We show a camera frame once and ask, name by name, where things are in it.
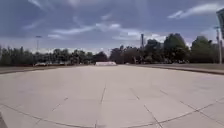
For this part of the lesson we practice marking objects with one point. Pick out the tall pole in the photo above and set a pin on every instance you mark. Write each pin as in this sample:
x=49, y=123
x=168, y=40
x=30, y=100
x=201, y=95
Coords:
x=219, y=45

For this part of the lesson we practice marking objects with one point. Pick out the tall distant tower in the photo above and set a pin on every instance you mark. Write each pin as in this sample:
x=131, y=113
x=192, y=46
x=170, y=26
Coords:
x=142, y=40

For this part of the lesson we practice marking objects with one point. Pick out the pale concrete slab pavement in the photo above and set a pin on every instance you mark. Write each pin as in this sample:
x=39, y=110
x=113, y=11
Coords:
x=110, y=96

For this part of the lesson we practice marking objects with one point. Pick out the low white vehicle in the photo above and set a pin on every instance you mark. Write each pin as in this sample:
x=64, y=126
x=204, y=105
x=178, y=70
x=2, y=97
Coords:
x=105, y=63

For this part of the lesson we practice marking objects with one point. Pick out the lamp pole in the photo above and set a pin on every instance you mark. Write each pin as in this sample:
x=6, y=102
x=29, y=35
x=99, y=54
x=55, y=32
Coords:
x=37, y=43

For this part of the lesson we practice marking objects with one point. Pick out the row of dark trees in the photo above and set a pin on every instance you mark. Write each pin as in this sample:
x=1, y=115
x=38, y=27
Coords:
x=150, y=53

